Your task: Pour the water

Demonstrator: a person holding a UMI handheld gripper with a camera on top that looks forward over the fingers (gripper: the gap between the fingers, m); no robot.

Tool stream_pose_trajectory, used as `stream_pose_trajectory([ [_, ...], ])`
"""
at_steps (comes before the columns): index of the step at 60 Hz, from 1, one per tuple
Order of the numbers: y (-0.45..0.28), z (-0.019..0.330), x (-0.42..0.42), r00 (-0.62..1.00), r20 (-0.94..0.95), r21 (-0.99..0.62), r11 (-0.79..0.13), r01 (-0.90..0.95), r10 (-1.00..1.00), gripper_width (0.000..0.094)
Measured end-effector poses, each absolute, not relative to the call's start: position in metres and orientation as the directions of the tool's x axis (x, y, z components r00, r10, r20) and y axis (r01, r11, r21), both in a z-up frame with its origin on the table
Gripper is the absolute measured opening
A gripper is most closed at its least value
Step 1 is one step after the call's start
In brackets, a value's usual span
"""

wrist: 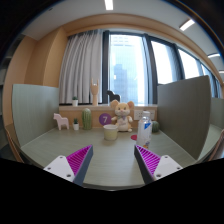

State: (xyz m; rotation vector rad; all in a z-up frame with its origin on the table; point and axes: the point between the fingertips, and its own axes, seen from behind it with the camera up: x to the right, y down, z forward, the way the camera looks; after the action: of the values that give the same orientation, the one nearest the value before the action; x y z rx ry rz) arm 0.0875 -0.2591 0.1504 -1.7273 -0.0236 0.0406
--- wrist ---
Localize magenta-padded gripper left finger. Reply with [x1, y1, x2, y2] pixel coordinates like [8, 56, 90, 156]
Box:
[43, 144, 94, 187]

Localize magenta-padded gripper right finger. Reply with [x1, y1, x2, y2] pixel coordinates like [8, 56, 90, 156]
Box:
[133, 144, 184, 185]

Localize clear plastic water bottle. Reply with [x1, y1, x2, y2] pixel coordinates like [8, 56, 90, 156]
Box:
[136, 110, 153, 149]

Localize round green cactus figure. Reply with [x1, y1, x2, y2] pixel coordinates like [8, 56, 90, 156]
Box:
[151, 120, 161, 133]

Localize pink toy horse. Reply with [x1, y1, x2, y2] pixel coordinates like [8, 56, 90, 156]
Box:
[52, 112, 70, 131]

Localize tall green cactus figure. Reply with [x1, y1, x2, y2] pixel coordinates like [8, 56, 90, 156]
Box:
[81, 107, 93, 131]

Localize grey-green desk partition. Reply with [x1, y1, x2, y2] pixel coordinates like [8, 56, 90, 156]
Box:
[11, 83, 60, 148]
[156, 74, 212, 161]

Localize pale yellow cup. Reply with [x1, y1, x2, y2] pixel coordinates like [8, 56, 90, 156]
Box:
[102, 124, 119, 141]

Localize round purple number sign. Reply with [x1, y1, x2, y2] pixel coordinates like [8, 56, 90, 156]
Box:
[98, 112, 113, 127]

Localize plush mouse toy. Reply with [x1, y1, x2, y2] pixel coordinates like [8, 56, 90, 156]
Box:
[109, 99, 136, 133]

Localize wooden desk ledge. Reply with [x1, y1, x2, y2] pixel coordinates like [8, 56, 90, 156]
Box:
[59, 103, 158, 129]

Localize wooden hand figure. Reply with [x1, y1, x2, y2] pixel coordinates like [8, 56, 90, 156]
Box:
[90, 78, 100, 107]

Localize black cat figure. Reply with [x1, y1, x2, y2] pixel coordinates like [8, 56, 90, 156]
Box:
[106, 89, 121, 104]

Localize grey window curtain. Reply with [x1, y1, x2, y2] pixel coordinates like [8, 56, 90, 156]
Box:
[58, 29, 104, 105]

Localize white wall outlet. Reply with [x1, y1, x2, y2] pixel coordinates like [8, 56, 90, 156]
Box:
[148, 109, 157, 121]
[133, 109, 144, 121]

